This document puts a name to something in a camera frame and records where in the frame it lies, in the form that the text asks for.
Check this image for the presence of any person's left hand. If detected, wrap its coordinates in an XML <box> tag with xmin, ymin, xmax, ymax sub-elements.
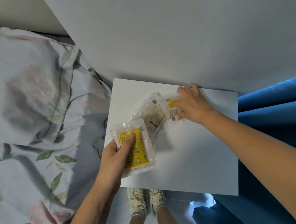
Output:
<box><xmin>95</xmin><ymin>133</ymin><xmax>139</xmax><ymax>195</ymax></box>

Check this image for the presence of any person's right hand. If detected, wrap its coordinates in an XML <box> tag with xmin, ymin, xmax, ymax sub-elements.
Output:
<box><xmin>171</xmin><ymin>81</ymin><xmax>218</xmax><ymax>128</ymax></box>

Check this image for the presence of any pile of yellow sachet packets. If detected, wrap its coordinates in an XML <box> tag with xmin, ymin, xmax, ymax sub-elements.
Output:
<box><xmin>131</xmin><ymin>90</ymin><xmax>186</xmax><ymax>140</ymax></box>

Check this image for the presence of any person's right forearm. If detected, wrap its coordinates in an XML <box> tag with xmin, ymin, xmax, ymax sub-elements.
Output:
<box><xmin>201</xmin><ymin>104</ymin><xmax>296</xmax><ymax>224</ymax></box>

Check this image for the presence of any person's left forearm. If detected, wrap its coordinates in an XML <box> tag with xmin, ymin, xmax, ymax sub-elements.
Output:
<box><xmin>58</xmin><ymin>186</ymin><xmax>118</xmax><ymax>224</ymax></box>

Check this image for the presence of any person's left white shoe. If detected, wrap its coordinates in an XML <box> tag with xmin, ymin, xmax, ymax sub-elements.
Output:
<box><xmin>127</xmin><ymin>186</ymin><xmax>148</xmax><ymax>218</ymax></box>

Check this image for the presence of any person's white shoe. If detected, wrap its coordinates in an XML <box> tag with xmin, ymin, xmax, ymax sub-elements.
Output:
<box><xmin>127</xmin><ymin>186</ymin><xmax>148</xmax><ymax>218</ymax></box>
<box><xmin>148</xmin><ymin>188</ymin><xmax>168</xmax><ymax>214</ymax></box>

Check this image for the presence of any person's right white shoe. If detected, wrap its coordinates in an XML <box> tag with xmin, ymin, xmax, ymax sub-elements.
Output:
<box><xmin>148</xmin><ymin>188</ymin><xmax>168</xmax><ymax>214</ymax></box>

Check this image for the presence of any white bedside table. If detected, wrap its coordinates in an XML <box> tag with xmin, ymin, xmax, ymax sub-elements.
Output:
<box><xmin>99</xmin><ymin>70</ymin><xmax>245</xmax><ymax>205</ymax></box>

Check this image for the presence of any person's right leg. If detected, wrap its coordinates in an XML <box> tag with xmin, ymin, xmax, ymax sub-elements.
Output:
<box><xmin>156</xmin><ymin>206</ymin><xmax>175</xmax><ymax>224</ymax></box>

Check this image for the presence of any blue curtain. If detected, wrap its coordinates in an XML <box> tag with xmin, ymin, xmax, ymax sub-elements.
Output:
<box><xmin>182</xmin><ymin>74</ymin><xmax>296</xmax><ymax>224</ymax></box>

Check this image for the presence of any floral bed sheet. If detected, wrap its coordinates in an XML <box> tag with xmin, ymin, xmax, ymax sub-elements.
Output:
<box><xmin>0</xmin><ymin>65</ymin><xmax>121</xmax><ymax>224</ymax></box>

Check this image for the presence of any floral pillow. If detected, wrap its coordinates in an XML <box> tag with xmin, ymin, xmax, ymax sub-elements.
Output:
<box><xmin>0</xmin><ymin>15</ymin><xmax>115</xmax><ymax>149</ymax></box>

